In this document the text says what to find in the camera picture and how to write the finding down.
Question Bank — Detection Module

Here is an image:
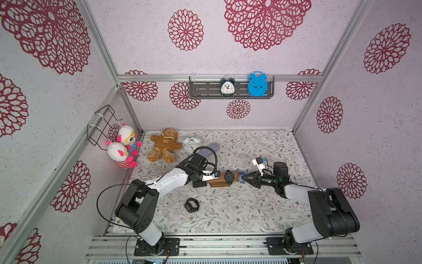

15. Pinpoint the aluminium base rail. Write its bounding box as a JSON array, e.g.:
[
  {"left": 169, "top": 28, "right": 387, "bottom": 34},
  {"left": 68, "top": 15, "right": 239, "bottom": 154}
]
[{"left": 84, "top": 233, "right": 364, "bottom": 264}]

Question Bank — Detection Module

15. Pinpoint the blue strap watch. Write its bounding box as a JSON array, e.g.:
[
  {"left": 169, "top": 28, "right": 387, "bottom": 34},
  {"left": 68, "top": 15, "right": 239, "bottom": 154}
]
[{"left": 238, "top": 173, "right": 245, "bottom": 184}]

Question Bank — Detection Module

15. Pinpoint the black wire basket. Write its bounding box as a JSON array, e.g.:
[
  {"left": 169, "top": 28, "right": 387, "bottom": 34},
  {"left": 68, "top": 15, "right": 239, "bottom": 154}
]
[{"left": 86, "top": 104, "right": 122, "bottom": 151}]

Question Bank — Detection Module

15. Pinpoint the grey fabric case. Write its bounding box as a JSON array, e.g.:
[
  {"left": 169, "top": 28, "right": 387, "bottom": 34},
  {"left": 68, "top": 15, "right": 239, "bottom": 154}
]
[{"left": 198, "top": 143, "right": 220, "bottom": 158}]

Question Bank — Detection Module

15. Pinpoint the dark green alarm clock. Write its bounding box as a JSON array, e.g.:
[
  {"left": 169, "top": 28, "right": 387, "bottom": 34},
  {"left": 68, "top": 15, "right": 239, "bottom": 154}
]
[{"left": 220, "top": 79, "right": 236, "bottom": 97}]

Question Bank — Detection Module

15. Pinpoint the brown teddy bear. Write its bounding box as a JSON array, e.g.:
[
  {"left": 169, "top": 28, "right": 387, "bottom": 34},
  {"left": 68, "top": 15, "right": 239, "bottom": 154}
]
[{"left": 147, "top": 128, "right": 182, "bottom": 164}]

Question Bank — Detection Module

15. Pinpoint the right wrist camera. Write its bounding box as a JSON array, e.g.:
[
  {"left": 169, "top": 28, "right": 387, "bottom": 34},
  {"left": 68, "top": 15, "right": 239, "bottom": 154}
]
[{"left": 252, "top": 157, "right": 267, "bottom": 176}]

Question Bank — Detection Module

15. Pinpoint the white pink plush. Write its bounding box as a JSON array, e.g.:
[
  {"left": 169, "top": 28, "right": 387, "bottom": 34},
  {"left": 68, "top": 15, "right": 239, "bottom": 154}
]
[
  {"left": 106, "top": 140, "right": 137, "bottom": 169},
  {"left": 116, "top": 124, "right": 142, "bottom": 156}
]

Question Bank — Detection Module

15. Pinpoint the white pink plush upper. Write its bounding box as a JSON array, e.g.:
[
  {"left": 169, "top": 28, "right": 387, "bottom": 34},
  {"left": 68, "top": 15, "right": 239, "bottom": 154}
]
[{"left": 116, "top": 124, "right": 142, "bottom": 156}]

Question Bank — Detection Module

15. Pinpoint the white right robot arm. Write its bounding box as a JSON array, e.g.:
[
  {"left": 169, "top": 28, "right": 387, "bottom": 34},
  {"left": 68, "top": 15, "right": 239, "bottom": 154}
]
[{"left": 242, "top": 158, "right": 360, "bottom": 253}]

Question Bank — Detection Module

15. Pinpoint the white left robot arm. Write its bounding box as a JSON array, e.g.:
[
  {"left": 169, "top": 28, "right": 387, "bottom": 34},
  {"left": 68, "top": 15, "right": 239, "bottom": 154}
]
[{"left": 115, "top": 152, "right": 218, "bottom": 250}]

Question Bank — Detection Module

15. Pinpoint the grey wall shelf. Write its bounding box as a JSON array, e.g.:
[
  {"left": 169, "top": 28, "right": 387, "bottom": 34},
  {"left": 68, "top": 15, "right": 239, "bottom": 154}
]
[{"left": 189, "top": 77, "right": 274, "bottom": 100}]

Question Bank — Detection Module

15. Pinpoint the black digital watch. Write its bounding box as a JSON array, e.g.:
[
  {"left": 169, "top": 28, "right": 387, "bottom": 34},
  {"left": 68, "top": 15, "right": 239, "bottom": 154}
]
[
  {"left": 224, "top": 170, "right": 235, "bottom": 185},
  {"left": 184, "top": 198, "right": 200, "bottom": 213}
]

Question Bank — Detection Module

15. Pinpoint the blue alarm clock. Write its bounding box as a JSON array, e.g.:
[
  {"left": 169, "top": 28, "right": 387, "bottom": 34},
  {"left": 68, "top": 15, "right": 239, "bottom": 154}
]
[{"left": 247, "top": 71, "right": 268, "bottom": 97}]

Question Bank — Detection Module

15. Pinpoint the white twin-bell alarm clock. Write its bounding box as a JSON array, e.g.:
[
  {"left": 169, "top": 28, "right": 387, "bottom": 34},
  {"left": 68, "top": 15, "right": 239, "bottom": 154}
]
[{"left": 183, "top": 136, "right": 201, "bottom": 154}]

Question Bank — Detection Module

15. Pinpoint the white pink plush lower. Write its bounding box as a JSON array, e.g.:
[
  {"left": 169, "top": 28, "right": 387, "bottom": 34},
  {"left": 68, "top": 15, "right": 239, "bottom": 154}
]
[{"left": 106, "top": 140, "right": 137, "bottom": 169}]

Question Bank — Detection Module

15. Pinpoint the wooden watch stand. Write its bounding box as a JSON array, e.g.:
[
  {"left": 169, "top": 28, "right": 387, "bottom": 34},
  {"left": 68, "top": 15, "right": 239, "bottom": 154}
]
[{"left": 207, "top": 172, "right": 240, "bottom": 188}]

